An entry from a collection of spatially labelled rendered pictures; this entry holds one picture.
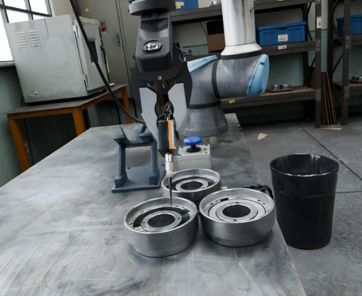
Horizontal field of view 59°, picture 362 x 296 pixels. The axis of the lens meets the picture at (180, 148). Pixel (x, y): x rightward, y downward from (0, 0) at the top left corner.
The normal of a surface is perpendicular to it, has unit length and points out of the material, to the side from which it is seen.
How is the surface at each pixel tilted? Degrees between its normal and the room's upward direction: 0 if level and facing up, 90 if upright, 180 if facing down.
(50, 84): 90
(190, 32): 90
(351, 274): 0
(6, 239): 0
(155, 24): 32
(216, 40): 82
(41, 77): 90
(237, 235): 90
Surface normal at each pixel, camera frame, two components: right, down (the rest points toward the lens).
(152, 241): -0.17, 0.30
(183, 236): 0.57, 0.17
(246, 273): -0.12, -0.95
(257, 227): 0.37, 0.22
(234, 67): -0.48, 0.36
